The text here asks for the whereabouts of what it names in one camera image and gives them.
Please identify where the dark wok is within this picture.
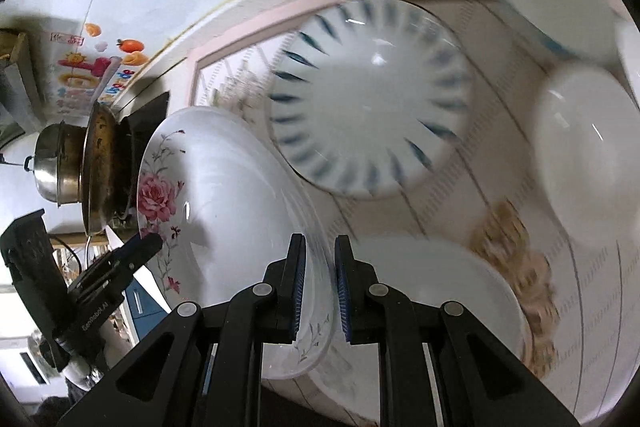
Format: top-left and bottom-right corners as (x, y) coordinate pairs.
(80, 103), (140, 236)

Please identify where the black induction stove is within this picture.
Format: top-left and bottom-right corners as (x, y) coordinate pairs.
(114, 91), (171, 228)

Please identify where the plain white plate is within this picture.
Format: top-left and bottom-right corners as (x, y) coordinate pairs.
(350, 234), (532, 370)

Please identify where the stainless steel pot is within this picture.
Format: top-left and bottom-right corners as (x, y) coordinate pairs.
(24, 121), (93, 208)

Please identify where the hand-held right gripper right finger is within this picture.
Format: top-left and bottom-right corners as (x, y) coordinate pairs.
(334, 234), (581, 427)

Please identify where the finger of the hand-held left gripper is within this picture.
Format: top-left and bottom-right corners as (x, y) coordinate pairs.
(67, 234), (165, 306)

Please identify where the blue kitchen cabinet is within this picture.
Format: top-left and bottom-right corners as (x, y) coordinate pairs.
(122, 281), (170, 334)

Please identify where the blue striped plate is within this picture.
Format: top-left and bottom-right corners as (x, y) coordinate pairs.
(270, 0), (473, 198)

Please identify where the black range hood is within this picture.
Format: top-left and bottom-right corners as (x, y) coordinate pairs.
(0, 27), (47, 138)

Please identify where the colourful wall sticker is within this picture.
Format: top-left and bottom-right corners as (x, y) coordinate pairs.
(47, 22), (151, 112)

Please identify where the patterned table mat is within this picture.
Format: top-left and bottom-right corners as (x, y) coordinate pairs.
(190, 0), (640, 427)

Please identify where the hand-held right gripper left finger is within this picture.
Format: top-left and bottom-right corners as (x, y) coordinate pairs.
(57, 233), (307, 427)

